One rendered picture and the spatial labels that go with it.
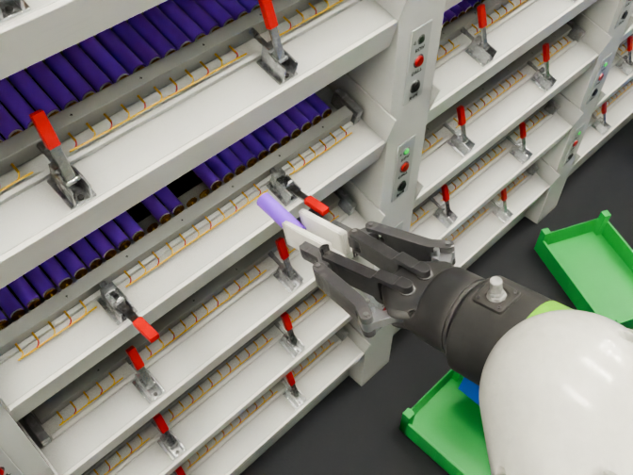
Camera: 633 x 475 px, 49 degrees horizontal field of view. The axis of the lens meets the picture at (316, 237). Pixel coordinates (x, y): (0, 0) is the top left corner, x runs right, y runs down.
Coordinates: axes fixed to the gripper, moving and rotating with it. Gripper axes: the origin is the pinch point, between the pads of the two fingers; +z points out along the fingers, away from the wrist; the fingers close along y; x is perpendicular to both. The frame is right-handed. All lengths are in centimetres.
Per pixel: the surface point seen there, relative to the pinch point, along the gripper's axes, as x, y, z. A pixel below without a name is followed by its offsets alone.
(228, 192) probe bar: 3.2, -2.0, 19.8
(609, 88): 46, -116, 28
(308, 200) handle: 6.0, -9.0, 12.6
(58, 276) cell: 2.0, 20.7, 22.7
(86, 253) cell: 1.8, 16.7, 23.2
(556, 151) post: 55, -97, 31
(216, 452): 64, 9, 36
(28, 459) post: 18.7, 34.5, 18.6
